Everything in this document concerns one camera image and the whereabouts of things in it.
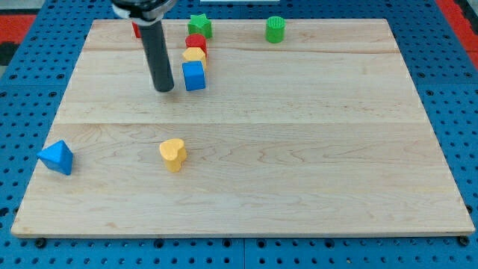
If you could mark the blue cube block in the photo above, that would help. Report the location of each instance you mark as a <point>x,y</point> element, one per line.
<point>194,75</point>

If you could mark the yellow heart block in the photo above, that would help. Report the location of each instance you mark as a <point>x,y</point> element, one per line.
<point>173,153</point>

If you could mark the red cylinder block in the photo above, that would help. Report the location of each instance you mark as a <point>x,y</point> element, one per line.
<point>197,40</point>

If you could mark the green star block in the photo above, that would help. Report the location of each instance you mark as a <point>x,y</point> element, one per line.
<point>200,24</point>

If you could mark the red block behind rod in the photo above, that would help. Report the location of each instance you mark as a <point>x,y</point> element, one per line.
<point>136,30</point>

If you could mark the yellow hexagon block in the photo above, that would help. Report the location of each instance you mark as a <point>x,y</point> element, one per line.
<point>195,54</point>

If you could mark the green cylinder block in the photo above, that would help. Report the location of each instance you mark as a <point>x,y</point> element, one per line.
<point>275,29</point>

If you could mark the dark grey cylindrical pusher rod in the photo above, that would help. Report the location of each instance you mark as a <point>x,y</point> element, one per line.
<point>155,48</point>

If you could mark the wooden board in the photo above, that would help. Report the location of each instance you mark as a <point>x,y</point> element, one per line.
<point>321,135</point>

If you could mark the blue triangle block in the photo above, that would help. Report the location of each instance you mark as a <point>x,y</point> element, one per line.
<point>57,157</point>

